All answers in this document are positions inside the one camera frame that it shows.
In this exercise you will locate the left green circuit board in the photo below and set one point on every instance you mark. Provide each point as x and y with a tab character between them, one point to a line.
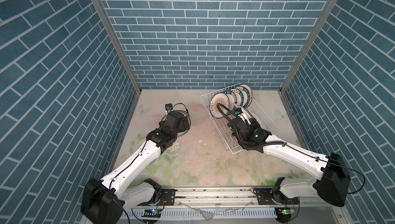
151	213

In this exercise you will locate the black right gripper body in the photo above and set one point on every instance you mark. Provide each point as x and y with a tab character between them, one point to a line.
253	126

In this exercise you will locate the white vent grille strip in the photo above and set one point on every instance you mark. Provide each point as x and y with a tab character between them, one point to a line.
186	214

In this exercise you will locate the aluminium right corner post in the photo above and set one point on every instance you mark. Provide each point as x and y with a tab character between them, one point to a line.
318	25

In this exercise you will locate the aluminium corner post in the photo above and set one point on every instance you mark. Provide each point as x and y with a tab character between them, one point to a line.
318	25
101	11

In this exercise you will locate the orange sunburst small plate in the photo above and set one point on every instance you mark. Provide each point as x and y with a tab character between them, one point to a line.
218	104

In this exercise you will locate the right green circuit board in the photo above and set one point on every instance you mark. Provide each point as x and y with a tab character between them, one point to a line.
284	212

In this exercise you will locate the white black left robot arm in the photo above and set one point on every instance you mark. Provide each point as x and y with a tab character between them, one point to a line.
105	200

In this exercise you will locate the white wire dish rack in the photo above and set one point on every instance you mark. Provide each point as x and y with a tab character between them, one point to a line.
222	125

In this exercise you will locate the green rim small plate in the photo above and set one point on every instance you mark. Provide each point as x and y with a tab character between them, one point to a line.
244	94
232	99
239	96

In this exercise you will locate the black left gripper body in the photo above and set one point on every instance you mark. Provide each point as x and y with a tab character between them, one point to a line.
182	127

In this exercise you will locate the clear plastic piece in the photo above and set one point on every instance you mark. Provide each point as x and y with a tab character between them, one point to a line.
217	210

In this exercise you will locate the green circuit board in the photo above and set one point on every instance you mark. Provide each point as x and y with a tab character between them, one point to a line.
284	212
151	213

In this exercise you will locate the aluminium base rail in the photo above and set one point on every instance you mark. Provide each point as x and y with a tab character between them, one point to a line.
229	197

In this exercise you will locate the aluminium left corner post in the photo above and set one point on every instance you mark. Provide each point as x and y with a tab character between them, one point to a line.
101	11

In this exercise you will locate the red rim small plate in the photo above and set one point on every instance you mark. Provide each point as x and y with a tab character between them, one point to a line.
249	92

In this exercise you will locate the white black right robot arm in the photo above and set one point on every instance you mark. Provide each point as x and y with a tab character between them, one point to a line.
329	178

